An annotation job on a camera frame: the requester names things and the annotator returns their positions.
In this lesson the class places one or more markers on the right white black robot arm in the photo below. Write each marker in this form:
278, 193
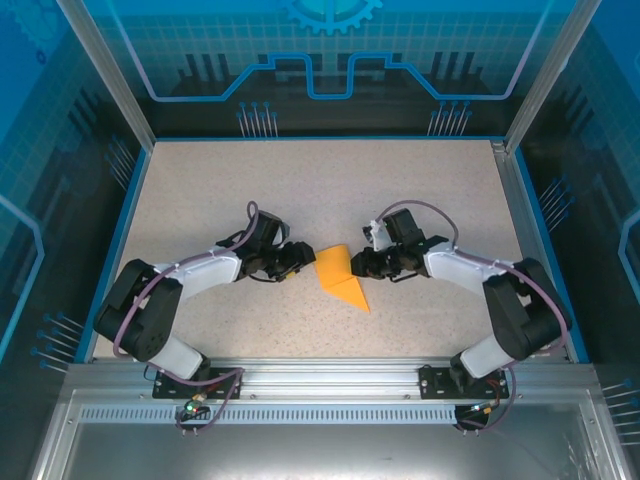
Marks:
525, 310

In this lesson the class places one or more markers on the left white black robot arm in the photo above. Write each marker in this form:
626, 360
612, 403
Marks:
135, 317

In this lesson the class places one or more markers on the steel sheet tray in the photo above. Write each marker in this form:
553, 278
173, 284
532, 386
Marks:
320, 450

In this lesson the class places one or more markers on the aluminium mounting beam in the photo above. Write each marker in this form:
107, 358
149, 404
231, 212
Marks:
330, 375

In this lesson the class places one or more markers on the blue table edge strip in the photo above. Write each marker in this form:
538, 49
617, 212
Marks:
112, 255
552, 255

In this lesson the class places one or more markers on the blue gear print panel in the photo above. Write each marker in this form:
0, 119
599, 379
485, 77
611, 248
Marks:
325, 45

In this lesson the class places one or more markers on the blue grid print panel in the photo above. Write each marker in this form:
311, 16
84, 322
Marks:
45, 200
605, 225

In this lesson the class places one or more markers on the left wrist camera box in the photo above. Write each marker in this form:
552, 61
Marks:
285, 233

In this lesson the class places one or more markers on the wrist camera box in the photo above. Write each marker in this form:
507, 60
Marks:
285, 233
377, 236

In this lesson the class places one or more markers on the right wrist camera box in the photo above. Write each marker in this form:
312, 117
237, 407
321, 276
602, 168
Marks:
377, 236

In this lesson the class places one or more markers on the aluminium side rail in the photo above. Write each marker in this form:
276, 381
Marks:
530, 250

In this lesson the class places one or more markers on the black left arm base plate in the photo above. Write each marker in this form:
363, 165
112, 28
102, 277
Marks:
225, 387

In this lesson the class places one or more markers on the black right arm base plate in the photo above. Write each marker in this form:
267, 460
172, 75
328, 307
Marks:
432, 382

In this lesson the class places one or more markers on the aluminium frame post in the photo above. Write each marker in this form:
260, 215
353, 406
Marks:
552, 70
107, 75

